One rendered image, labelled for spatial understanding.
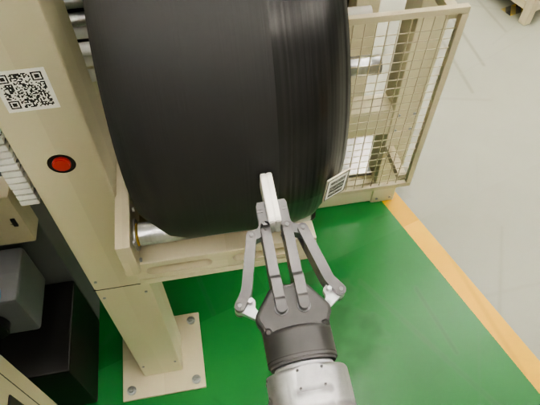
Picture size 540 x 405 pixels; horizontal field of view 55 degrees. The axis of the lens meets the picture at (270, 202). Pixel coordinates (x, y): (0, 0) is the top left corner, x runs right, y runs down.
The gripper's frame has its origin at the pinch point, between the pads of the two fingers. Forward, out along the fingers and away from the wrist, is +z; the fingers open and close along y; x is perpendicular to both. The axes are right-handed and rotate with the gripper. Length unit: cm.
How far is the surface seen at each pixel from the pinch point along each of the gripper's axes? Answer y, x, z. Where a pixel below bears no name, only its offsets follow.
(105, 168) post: 24.8, 21.3, 23.0
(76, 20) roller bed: 30, 22, 62
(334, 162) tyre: -9.9, 1.9, 5.6
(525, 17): -179, 141, 169
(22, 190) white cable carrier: 40, 25, 23
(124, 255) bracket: 23.8, 29.7, 9.5
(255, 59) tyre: 0.1, -13.8, 10.6
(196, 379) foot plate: 21, 120, 4
